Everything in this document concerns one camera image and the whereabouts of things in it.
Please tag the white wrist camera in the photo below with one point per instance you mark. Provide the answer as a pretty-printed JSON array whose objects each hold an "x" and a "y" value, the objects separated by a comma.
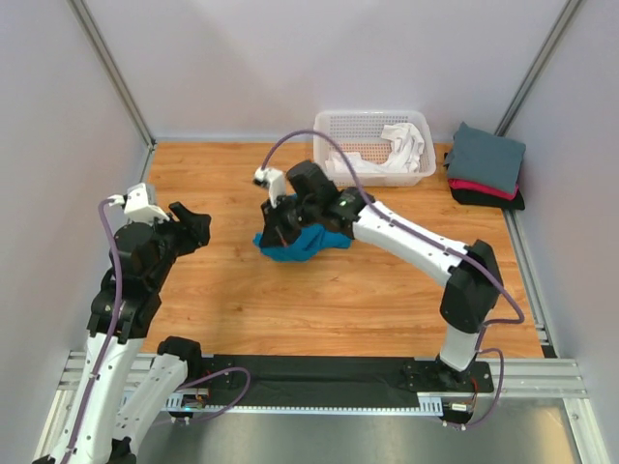
[
  {"x": 139, "y": 204},
  {"x": 274, "y": 181}
]

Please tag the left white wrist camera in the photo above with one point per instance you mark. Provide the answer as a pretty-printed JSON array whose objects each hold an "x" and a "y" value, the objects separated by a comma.
[{"x": 139, "y": 204}]

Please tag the grey folded t shirt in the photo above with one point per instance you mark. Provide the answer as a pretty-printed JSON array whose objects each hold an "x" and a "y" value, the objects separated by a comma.
[{"x": 484, "y": 158}]

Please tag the pink folded t shirt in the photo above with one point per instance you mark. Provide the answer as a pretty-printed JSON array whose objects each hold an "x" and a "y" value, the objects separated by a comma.
[{"x": 480, "y": 188}]

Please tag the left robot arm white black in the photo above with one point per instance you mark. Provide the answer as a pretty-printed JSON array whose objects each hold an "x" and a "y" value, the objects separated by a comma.
[{"x": 144, "y": 244}]

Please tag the black folded t shirt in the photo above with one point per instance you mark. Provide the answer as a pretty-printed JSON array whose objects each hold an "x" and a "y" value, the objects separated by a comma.
[{"x": 476, "y": 198}]

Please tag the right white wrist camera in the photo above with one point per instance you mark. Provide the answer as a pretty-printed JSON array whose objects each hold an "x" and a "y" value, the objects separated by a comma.
[{"x": 274, "y": 181}]

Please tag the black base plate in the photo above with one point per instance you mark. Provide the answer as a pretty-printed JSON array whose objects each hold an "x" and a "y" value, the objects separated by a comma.
[{"x": 327, "y": 388}]

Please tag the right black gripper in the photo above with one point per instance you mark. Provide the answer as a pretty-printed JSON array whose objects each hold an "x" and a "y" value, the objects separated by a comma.
[{"x": 275, "y": 232}]

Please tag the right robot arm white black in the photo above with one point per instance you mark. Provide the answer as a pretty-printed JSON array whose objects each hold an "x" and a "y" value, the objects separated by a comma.
[{"x": 468, "y": 274}]

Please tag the right aluminium frame post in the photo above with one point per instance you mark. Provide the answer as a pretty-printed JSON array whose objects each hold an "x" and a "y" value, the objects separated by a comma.
[{"x": 553, "y": 38}]

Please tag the aluminium frame post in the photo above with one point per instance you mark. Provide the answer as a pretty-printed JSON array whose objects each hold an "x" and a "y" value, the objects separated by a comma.
[
  {"x": 553, "y": 38},
  {"x": 95, "y": 37}
]

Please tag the white t shirt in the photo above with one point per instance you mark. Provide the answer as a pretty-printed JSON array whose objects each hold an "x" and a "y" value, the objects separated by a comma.
[{"x": 407, "y": 144}]

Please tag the blue t shirt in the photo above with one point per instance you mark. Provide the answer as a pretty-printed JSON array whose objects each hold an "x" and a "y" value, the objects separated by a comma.
[{"x": 312, "y": 240}]

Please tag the white plastic basket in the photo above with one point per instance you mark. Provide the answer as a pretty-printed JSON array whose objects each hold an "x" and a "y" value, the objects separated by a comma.
[{"x": 360, "y": 130}]

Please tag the left aluminium frame post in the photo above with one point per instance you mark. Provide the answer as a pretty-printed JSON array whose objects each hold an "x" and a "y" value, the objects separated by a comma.
[{"x": 95, "y": 37}]

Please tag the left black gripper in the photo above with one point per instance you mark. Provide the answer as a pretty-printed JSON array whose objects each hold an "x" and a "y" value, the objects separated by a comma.
[{"x": 193, "y": 228}]

